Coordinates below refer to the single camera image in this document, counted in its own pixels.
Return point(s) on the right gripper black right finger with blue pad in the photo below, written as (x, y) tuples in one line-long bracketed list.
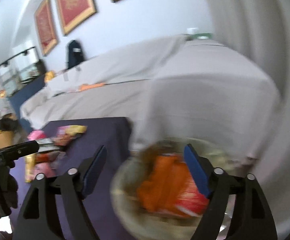
[(252, 217)]

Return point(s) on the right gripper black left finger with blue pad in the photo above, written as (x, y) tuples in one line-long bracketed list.
[(38, 217)]

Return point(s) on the pink yellow chip bag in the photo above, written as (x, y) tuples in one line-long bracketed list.
[(66, 134)]

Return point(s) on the orange red snack wrapper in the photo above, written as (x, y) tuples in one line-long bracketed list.
[(170, 191)]

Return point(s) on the pink square tissue box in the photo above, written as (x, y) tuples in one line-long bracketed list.
[(36, 135)]

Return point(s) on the dark blue cabinet cover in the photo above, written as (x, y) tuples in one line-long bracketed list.
[(22, 95)]

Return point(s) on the purple tablecloth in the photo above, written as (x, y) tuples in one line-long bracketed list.
[(113, 133)]

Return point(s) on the glass fish tank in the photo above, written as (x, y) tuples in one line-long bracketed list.
[(19, 70)]

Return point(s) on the yellow plush toy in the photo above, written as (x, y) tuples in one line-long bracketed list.
[(49, 76)]

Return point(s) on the orange back scratcher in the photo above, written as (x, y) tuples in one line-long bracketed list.
[(84, 87)]

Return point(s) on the dark blue backpack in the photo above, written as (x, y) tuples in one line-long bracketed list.
[(75, 55)]

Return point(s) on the grey cloth covered sofa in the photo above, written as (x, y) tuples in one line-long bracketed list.
[(169, 87)]

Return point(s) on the left red framed picture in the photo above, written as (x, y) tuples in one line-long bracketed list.
[(45, 27)]

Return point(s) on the middle red framed picture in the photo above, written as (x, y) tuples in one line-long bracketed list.
[(74, 12)]

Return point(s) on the green digital clock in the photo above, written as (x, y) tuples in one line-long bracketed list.
[(203, 36)]

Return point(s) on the white grey curtain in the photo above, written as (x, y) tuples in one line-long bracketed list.
[(260, 30)]

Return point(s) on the white wall socket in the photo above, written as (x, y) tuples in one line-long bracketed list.
[(192, 31)]

